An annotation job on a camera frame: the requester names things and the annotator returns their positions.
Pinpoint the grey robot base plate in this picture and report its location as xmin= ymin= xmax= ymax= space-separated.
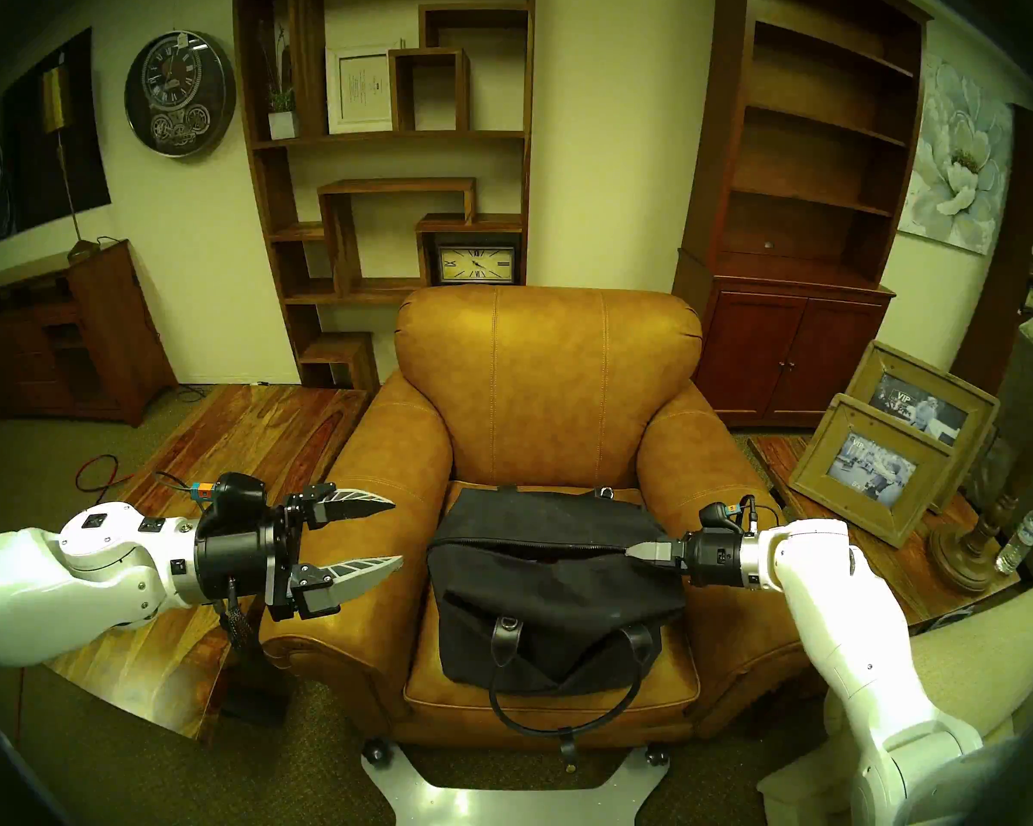
xmin=362 ymin=743 xmax=672 ymax=826

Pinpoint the black canvas zipper bag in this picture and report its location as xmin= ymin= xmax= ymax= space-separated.
xmin=426 ymin=486 xmax=688 ymax=769

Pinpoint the tan leather armchair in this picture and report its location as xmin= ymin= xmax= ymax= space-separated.
xmin=258 ymin=284 xmax=819 ymax=752

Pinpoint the white flower painting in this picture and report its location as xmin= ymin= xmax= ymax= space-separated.
xmin=898 ymin=54 xmax=1015 ymax=256

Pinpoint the clear plastic water bottle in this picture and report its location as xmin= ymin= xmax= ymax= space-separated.
xmin=995 ymin=504 xmax=1033 ymax=576

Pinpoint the white framed certificate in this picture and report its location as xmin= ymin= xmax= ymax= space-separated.
xmin=325 ymin=46 xmax=394 ymax=135

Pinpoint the small potted plant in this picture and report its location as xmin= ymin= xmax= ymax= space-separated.
xmin=267 ymin=24 xmax=300 ymax=141

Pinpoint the red floor cable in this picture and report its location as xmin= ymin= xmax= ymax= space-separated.
xmin=75 ymin=454 xmax=130 ymax=493

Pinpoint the black zebra wall picture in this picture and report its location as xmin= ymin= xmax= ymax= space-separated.
xmin=0 ymin=28 xmax=113 ymax=247

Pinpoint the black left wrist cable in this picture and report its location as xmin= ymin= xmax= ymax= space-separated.
xmin=215 ymin=579 xmax=257 ymax=655

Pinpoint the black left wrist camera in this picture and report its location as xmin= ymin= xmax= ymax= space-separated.
xmin=191 ymin=472 xmax=268 ymax=520

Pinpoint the rectangular wooden table clock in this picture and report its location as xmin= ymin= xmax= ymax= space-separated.
xmin=435 ymin=245 xmax=517 ymax=285

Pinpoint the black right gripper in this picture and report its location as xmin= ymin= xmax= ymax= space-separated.
xmin=624 ymin=527 xmax=745 ymax=589

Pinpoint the tall gold shade lamp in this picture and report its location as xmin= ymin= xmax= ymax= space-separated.
xmin=41 ymin=65 xmax=100 ymax=264

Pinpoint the round black wall clock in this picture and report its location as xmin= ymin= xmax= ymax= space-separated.
xmin=124 ymin=30 xmax=237 ymax=158

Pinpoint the grey upholstered chair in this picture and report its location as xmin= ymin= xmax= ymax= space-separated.
xmin=968 ymin=317 xmax=1033 ymax=576

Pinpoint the brown wooden sideboard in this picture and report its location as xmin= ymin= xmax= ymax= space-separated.
xmin=0 ymin=241 xmax=177 ymax=428

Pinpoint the rustic wooden side table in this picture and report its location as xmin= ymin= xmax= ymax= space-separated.
xmin=749 ymin=433 xmax=1021 ymax=627

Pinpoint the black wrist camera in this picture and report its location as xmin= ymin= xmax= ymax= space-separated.
xmin=697 ymin=496 xmax=758 ymax=537
xmin=191 ymin=472 xmax=268 ymax=520

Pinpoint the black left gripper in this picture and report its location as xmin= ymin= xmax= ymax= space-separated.
xmin=194 ymin=483 xmax=405 ymax=623

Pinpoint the small wooden picture frame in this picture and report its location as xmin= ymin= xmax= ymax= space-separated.
xmin=788 ymin=394 xmax=952 ymax=548

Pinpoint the large wooden picture frame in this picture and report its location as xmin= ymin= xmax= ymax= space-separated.
xmin=845 ymin=341 xmax=999 ymax=515

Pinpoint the rustic wooden coffee table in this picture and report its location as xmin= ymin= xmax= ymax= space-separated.
xmin=43 ymin=384 xmax=371 ymax=742

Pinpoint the dark red bookcase cabinet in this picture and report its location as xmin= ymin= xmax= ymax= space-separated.
xmin=671 ymin=0 xmax=932 ymax=429

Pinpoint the beige fabric sofa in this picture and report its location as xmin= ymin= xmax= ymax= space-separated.
xmin=756 ymin=575 xmax=1033 ymax=826

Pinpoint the dark wooden door frame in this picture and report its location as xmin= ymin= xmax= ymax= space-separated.
xmin=951 ymin=106 xmax=1033 ymax=395

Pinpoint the turned wooden table lamp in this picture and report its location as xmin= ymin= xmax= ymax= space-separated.
xmin=928 ymin=145 xmax=1033 ymax=595

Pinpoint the open wooden shelf unit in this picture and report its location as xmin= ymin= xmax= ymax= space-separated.
xmin=232 ymin=0 xmax=537 ymax=395

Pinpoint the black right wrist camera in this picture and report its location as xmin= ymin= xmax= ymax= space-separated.
xmin=697 ymin=496 xmax=758 ymax=537

